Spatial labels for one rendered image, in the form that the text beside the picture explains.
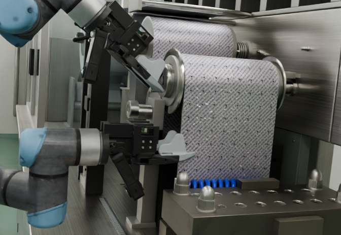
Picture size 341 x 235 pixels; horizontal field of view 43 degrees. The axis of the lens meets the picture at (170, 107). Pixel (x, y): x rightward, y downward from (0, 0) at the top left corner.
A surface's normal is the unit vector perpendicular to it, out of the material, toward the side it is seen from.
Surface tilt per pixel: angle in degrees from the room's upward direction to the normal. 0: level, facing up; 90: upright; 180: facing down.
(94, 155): 100
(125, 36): 90
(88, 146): 79
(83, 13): 111
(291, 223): 90
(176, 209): 90
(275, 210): 0
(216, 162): 90
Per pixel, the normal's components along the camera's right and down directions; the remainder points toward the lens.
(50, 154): 0.34, 0.13
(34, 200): -0.38, 0.07
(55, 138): 0.32, -0.43
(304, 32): -0.94, -0.03
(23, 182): -0.22, -0.62
